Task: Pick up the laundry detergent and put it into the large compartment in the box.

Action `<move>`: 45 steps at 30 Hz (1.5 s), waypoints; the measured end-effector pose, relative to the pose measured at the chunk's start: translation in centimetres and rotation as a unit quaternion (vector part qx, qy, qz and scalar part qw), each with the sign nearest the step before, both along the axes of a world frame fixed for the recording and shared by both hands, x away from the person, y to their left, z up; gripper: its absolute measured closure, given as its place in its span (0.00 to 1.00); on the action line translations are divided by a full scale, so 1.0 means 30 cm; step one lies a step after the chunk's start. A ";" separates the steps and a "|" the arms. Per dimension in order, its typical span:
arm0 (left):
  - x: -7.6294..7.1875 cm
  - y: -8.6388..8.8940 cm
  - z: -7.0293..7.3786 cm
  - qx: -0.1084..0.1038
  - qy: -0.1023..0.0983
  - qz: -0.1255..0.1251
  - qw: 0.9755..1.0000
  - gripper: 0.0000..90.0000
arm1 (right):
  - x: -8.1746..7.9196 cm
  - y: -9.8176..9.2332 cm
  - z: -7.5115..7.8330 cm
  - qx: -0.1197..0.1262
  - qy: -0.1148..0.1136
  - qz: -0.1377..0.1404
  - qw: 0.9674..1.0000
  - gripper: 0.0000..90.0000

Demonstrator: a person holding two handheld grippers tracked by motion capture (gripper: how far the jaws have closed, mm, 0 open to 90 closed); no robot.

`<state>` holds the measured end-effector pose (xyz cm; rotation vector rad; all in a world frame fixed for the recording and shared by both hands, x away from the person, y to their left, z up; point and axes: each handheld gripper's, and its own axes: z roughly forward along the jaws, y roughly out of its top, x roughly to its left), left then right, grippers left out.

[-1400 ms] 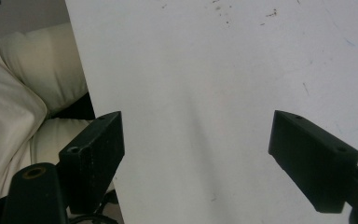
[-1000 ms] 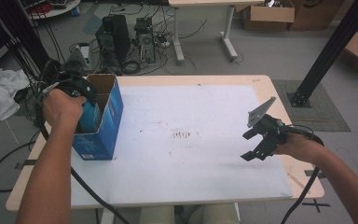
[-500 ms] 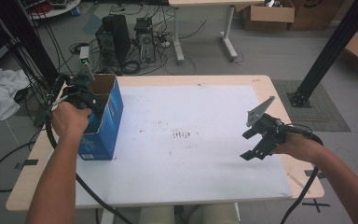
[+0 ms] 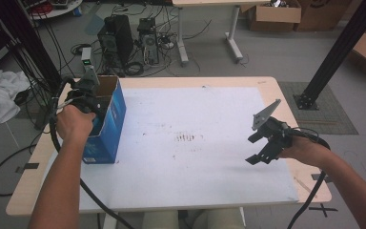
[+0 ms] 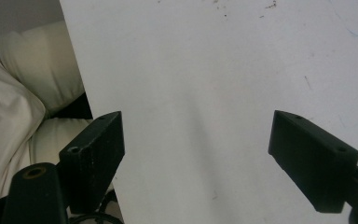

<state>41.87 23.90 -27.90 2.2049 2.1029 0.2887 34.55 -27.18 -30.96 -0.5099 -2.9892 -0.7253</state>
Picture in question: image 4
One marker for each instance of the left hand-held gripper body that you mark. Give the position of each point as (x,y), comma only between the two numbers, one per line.
(84,95)

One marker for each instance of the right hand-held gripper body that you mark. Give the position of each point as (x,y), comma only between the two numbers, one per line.
(278,133)

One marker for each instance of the blue cardboard box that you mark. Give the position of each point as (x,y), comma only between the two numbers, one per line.
(111,127)

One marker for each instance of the person's left hand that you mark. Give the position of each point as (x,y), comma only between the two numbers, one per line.
(74,125)

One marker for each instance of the person's right hand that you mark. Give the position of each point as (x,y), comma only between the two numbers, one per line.
(308,151)

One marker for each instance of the white box with green light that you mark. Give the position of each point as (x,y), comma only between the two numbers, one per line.
(86,55)

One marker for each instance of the grey floor mat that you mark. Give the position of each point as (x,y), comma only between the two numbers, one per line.
(333,111)

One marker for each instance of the large black computer tower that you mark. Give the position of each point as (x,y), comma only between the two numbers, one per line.
(116,38)

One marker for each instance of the white table leg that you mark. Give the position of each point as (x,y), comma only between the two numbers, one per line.
(109,222)
(242,216)

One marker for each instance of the white sheet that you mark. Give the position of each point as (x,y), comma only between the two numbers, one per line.
(187,175)

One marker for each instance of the small black computer tower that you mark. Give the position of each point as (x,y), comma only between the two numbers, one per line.
(148,41)

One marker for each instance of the round white table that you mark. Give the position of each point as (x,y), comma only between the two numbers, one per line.
(58,11)

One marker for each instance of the white-legged desk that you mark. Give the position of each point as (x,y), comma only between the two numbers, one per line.
(233,31)

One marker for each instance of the open brown cardboard box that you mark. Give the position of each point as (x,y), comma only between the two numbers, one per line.
(276,16)

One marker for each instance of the closed brown cardboard box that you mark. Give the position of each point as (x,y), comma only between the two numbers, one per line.
(322,16)

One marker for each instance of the person's left leg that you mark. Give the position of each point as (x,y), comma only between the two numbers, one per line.
(160,221)

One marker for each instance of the black frame post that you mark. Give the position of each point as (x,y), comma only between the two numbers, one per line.
(340,47)
(35,47)

